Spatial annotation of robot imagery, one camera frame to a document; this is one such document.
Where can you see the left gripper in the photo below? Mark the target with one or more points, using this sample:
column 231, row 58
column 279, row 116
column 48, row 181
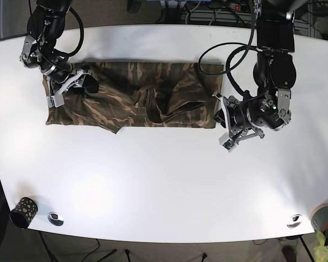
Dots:
column 233, row 117

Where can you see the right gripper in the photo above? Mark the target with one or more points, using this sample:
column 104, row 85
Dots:
column 81, row 78

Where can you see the camouflage pattern T-shirt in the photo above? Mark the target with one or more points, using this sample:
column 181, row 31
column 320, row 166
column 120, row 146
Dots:
column 141, row 94

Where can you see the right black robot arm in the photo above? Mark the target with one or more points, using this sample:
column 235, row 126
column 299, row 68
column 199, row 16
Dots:
column 45, row 25

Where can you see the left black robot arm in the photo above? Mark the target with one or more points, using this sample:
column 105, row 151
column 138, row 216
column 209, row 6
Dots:
column 272, row 24

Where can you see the grey tape roll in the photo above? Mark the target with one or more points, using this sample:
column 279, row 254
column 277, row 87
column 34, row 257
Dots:
column 319, row 218

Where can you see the black gold-dotted cup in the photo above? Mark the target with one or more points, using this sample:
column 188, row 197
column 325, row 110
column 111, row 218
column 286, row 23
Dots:
column 24, row 212

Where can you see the green potted plant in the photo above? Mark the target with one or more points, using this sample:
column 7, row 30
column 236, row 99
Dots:
column 321, row 249

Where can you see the right table cable grommet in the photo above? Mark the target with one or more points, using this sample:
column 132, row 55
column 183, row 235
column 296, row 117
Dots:
column 294, row 221

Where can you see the table cable grommet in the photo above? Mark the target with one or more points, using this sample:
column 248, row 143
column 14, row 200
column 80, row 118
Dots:
column 294, row 221
column 55, row 219

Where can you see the left table cable grommet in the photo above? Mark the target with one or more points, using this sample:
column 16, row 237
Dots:
column 55, row 219

